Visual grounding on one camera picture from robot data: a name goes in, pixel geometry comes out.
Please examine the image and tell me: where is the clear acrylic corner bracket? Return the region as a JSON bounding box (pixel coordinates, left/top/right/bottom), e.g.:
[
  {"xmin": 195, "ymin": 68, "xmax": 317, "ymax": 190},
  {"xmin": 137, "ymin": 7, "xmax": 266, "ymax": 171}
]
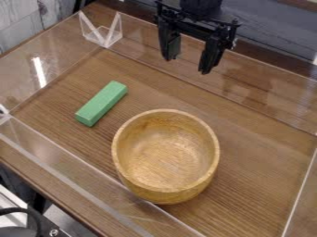
[{"xmin": 78, "ymin": 11, "xmax": 123, "ymax": 48}]

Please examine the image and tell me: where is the green rectangular block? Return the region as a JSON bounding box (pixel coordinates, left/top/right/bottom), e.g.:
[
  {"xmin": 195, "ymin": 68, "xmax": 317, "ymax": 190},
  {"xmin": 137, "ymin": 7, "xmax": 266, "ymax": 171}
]
[{"xmin": 75, "ymin": 81, "xmax": 127, "ymax": 127}]

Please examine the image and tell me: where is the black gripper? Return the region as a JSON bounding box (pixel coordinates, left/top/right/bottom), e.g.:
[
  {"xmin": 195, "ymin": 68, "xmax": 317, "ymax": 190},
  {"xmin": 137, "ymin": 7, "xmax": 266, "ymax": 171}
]
[{"xmin": 155, "ymin": 0, "xmax": 242, "ymax": 75}]

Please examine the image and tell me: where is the brown wooden bowl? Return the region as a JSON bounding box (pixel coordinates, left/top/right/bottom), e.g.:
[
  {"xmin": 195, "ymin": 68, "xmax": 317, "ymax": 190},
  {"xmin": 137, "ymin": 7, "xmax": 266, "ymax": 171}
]
[{"xmin": 111, "ymin": 108, "xmax": 221, "ymax": 205}]

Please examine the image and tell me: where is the black metal table frame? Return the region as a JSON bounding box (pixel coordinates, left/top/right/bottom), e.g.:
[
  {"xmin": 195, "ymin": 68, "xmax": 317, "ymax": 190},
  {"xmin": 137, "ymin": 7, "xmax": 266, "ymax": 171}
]
[{"xmin": 0, "ymin": 164, "xmax": 98, "ymax": 237}]

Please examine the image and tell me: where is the black cable lower left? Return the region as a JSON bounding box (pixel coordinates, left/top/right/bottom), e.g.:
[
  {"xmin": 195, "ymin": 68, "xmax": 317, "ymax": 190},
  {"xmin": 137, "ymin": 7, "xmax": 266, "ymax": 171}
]
[{"xmin": 0, "ymin": 206, "xmax": 43, "ymax": 237}]

